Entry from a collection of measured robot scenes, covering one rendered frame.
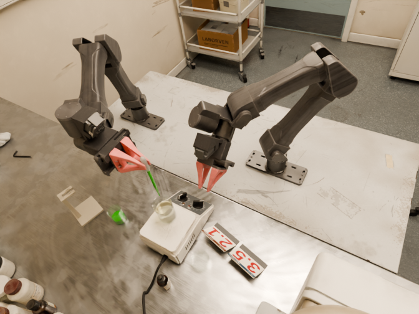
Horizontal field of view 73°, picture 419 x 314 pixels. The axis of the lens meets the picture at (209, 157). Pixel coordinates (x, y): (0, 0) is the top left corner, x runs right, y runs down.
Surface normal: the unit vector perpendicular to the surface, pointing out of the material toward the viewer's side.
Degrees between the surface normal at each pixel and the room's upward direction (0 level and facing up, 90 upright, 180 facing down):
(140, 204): 0
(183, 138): 0
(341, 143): 0
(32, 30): 90
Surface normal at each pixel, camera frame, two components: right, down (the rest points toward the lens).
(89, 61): -0.08, -0.26
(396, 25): -0.51, 0.70
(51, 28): 0.85, 0.33
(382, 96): -0.11, -0.63
